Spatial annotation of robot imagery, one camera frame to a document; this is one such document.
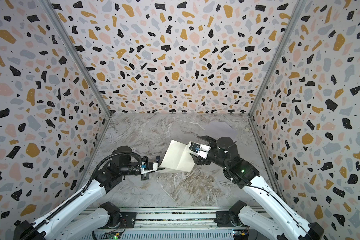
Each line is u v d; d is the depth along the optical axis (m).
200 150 0.55
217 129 1.14
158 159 0.94
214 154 0.58
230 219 0.67
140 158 0.54
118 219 0.68
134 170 0.63
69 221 0.44
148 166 0.57
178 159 0.70
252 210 0.61
